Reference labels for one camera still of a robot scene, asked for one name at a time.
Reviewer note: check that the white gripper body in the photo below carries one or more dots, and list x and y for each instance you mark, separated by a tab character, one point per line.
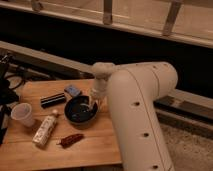
98	89

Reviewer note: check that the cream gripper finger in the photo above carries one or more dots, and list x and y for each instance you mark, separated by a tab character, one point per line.
91	103

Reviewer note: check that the dark ceramic bowl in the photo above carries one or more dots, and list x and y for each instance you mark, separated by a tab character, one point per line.
78	111

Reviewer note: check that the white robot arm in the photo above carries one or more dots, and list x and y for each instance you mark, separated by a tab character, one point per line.
130	91

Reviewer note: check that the blue sponge block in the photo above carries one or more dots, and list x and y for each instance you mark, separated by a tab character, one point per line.
72	91

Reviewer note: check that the black rectangular box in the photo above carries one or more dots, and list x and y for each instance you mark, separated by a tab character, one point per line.
53	100

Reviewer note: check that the dried red chili pepper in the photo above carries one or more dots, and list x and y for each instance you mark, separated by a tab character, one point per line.
70	140

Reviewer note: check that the white plastic bottle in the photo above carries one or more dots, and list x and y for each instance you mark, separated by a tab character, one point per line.
44	131

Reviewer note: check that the clear plastic cup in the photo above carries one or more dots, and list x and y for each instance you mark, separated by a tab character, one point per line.
23	113

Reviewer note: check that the metal window railing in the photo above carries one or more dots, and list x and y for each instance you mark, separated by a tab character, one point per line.
188	21

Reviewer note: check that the black tripod stand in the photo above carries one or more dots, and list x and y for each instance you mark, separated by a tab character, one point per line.
7	96

